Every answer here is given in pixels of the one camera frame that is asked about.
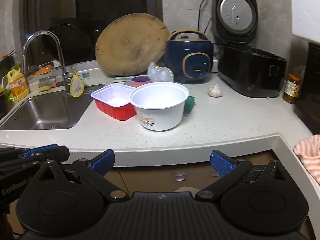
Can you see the dark window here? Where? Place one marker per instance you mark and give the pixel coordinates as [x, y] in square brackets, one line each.
[120, 0]

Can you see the clear plastic bag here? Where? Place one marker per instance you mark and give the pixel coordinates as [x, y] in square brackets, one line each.
[160, 73]

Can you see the green sachet packet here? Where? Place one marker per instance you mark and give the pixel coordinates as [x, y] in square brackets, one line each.
[190, 103]

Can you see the yellow dish soap bottle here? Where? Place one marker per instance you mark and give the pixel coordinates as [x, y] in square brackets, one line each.
[18, 86]

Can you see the black oven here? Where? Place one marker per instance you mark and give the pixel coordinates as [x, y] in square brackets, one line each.
[310, 92]

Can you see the red plastic food tray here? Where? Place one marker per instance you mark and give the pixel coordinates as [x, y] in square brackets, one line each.
[112, 111]

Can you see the black wok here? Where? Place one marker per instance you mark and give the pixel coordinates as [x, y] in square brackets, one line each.
[67, 45]

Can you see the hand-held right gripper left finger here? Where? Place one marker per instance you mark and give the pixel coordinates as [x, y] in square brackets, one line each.
[103, 160]

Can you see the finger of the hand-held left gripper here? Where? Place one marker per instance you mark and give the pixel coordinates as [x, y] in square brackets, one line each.
[58, 155]
[37, 151]

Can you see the purple snack packet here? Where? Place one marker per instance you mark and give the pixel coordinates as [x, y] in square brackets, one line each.
[140, 81]

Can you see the garlic bulb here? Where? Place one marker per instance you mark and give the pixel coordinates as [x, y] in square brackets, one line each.
[215, 91]

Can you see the chrome kitchen faucet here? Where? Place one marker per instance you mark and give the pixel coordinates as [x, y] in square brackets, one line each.
[45, 33]

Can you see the black rice cooker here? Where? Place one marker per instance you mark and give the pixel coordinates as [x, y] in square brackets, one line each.
[250, 70]

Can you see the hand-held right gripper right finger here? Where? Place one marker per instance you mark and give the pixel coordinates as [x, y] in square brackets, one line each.
[221, 162]

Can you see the blue rice cooker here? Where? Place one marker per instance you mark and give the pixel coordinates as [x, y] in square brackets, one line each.
[190, 60]

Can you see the round wooden cutting board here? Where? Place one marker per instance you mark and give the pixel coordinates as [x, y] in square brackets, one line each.
[130, 45]

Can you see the grey yellow sponge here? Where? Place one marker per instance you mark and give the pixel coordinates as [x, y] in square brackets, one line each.
[46, 83]

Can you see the white range hood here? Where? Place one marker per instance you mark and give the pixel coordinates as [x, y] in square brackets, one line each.
[306, 15]

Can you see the white paper bowl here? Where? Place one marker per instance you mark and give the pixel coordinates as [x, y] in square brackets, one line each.
[160, 115]

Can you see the orange cloth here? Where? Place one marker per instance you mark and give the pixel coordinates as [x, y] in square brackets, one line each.
[45, 69]

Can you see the stainless steel sink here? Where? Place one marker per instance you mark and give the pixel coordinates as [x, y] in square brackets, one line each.
[45, 110]

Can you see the striped pink towel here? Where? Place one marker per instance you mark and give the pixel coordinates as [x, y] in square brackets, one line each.
[308, 152]

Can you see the yellow mesh scrubber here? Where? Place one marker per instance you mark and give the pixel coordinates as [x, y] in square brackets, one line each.
[76, 86]

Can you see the glass sauce jar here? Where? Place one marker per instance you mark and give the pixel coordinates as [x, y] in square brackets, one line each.
[292, 90]

